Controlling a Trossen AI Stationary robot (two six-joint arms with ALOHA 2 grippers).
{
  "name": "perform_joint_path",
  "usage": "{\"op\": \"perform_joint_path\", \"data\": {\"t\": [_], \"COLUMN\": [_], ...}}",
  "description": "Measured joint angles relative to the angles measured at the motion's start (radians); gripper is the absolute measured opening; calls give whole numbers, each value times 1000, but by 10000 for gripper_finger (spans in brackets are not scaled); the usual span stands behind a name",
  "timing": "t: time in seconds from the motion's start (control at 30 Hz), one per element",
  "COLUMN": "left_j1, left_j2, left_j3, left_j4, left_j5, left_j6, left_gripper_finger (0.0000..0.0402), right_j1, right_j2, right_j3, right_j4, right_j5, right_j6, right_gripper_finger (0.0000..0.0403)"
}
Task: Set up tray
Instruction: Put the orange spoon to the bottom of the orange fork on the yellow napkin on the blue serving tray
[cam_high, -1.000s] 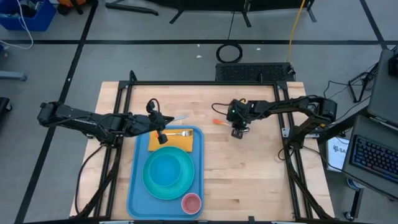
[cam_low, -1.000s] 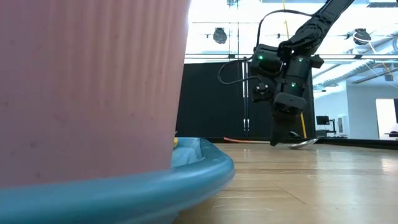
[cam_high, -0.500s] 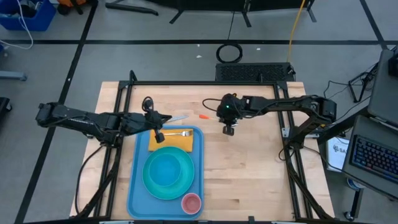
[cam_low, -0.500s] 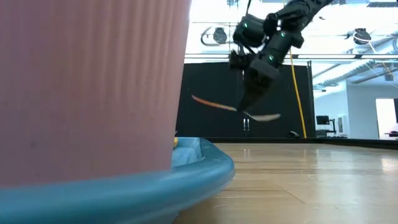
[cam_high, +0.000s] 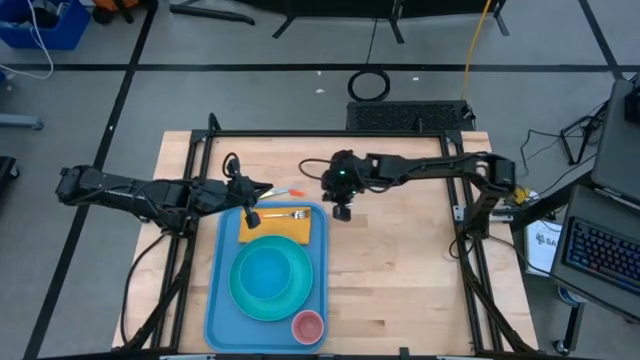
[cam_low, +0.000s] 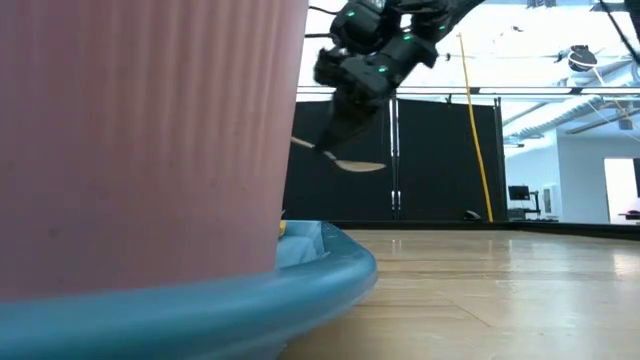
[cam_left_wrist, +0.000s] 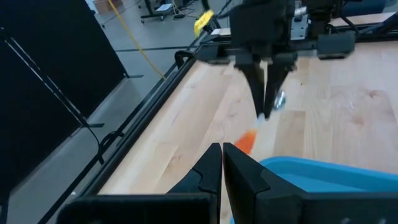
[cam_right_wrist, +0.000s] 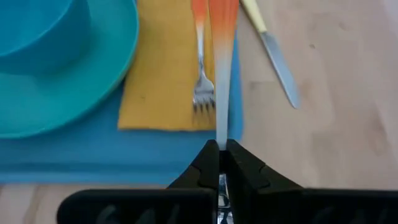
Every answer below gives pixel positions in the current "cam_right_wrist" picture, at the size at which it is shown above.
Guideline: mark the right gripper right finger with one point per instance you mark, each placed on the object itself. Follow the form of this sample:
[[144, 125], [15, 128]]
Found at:
[[311, 207]]

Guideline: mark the yellow cloth napkin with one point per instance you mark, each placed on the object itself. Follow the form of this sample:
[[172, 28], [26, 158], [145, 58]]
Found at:
[[164, 77]]

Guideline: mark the blue plastic tray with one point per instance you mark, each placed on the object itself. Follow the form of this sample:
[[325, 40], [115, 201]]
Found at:
[[62, 155]]

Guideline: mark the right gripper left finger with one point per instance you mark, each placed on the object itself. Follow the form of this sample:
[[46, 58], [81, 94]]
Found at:
[[140, 207]]

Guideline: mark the blue bowl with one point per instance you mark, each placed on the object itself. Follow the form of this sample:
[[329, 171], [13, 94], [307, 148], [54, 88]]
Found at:
[[37, 28]]

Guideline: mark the teal plate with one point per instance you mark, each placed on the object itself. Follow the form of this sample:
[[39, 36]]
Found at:
[[77, 99]]

